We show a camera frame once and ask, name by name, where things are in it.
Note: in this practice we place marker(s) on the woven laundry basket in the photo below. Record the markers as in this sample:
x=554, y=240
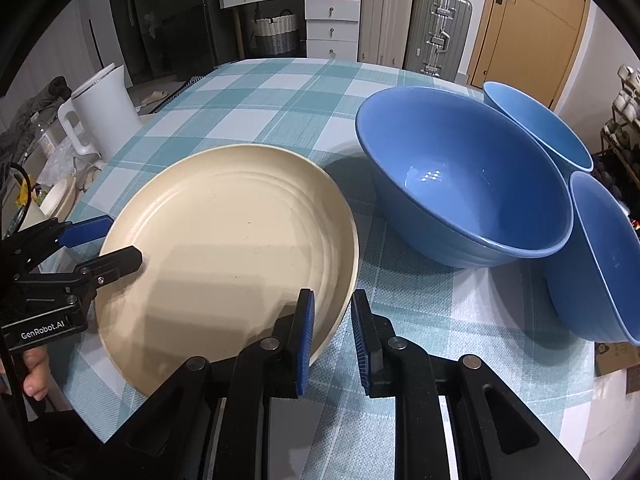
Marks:
x=275, y=35

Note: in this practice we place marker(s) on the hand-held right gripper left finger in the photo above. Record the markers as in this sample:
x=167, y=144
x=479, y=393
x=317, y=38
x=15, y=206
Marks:
x=305, y=345

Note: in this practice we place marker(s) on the clear plastic bag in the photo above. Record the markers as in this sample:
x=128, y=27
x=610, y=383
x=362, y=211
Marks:
x=57, y=160

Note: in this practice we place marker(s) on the cream bowl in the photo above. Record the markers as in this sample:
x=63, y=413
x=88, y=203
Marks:
x=57, y=200

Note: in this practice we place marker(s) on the grey cloth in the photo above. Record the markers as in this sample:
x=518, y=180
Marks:
x=30, y=110

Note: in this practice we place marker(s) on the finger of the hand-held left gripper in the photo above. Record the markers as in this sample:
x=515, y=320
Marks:
x=115, y=262
x=87, y=230

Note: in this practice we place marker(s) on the beige suitcase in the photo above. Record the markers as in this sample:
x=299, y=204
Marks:
x=385, y=20

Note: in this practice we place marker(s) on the white drawer dresser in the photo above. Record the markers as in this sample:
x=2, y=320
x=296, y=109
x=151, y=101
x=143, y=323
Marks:
x=332, y=25

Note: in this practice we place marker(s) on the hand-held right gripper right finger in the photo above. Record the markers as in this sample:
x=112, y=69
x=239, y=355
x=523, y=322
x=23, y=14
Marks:
x=362, y=345

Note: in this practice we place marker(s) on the beige slipper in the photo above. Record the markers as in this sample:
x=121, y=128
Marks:
x=155, y=96

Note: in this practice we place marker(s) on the white electric kettle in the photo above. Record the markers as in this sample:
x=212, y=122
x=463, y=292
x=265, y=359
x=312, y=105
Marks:
x=107, y=110

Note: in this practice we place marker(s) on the shoe rack with shoes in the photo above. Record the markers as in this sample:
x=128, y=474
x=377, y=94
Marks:
x=627, y=95

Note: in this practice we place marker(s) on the plaid teal tablecloth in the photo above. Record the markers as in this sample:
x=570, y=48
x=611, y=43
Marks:
x=280, y=105

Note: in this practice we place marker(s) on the person's left hand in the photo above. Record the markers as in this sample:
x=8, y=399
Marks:
x=37, y=375

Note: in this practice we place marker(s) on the striped dark rug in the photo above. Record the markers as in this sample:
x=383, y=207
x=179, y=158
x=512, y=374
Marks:
x=185, y=87

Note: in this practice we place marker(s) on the blue bowl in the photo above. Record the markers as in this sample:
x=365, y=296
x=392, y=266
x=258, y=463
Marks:
x=600, y=260
x=465, y=185
x=540, y=125

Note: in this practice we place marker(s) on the silver suitcase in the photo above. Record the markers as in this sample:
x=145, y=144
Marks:
x=437, y=30

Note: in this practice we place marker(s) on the tan wooden door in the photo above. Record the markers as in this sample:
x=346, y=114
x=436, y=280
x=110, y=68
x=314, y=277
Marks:
x=530, y=25

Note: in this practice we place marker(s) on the dark grey refrigerator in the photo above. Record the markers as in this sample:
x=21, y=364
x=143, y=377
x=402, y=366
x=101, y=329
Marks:
x=160, y=20

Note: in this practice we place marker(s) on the wooden shoe rack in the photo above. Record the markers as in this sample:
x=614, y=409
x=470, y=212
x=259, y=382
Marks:
x=607, y=135

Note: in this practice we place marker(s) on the beige plate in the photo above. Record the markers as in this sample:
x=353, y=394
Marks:
x=225, y=250
x=352, y=265

